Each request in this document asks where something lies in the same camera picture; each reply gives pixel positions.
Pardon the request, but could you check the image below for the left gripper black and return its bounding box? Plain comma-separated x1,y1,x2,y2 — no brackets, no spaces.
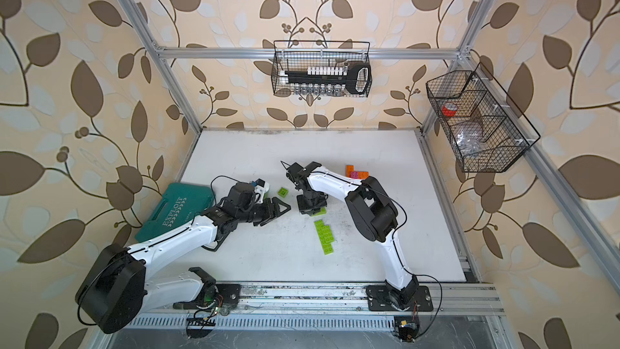
235,196,292,225

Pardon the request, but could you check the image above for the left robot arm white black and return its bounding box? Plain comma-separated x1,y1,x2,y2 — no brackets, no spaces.
75,180,292,334

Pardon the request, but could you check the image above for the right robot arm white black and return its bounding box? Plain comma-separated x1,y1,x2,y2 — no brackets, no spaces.
284,162,419,303

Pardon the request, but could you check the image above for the green brick upside down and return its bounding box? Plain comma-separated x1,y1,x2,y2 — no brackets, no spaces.
322,226,334,243

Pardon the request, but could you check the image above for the green plastic tool case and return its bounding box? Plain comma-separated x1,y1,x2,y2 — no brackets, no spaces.
135,183,214,242

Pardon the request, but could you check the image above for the socket set in basket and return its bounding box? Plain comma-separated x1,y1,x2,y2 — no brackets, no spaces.
271,61,372,97

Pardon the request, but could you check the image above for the clear plastic bag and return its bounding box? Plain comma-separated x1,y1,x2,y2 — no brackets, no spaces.
455,122,486,157

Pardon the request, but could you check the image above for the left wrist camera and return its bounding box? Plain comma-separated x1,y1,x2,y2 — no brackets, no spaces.
251,179,270,204

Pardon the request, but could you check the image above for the aluminium front rail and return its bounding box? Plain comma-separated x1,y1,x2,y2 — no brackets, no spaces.
102,280,507,317

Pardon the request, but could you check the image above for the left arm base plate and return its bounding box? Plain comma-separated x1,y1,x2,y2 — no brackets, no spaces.
173,284,242,310

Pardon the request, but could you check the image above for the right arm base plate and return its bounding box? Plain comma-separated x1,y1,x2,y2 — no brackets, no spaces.
365,284,434,312

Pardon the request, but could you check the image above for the back wire basket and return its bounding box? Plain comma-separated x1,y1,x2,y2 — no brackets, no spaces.
271,39,372,98

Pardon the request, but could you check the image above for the wire basket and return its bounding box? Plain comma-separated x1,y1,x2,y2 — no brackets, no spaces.
271,39,372,98
426,63,541,173

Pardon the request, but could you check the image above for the right wire basket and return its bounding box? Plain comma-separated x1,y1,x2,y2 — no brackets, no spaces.
426,63,541,173

